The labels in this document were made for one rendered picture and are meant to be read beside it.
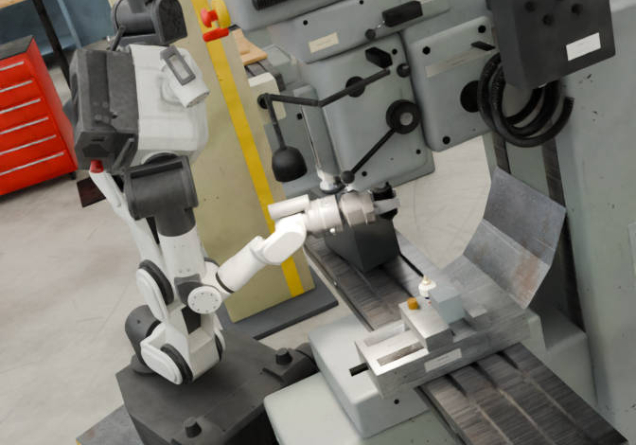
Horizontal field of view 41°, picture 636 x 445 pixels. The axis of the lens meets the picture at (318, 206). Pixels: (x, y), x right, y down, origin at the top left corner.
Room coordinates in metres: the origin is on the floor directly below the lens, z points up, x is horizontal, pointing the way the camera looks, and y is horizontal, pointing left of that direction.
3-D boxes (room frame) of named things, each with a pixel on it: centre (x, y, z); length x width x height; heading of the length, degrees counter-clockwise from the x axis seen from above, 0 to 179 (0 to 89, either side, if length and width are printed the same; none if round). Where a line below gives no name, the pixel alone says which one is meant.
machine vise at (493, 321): (1.53, -0.17, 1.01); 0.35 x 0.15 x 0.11; 100
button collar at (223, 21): (1.72, 0.07, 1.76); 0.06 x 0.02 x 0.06; 12
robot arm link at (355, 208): (1.77, -0.06, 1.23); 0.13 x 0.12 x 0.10; 177
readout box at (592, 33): (1.51, -0.52, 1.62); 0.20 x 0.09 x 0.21; 102
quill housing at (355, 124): (1.77, -0.16, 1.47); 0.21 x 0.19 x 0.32; 12
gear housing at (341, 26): (1.78, -0.19, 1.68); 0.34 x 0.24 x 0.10; 102
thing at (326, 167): (1.75, -0.04, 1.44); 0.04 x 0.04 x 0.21; 12
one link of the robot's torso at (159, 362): (2.28, 0.53, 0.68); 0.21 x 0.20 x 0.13; 35
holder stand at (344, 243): (2.07, -0.08, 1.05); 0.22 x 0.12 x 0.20; 21
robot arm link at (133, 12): (2.07, 0.25, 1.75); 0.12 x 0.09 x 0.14; 54
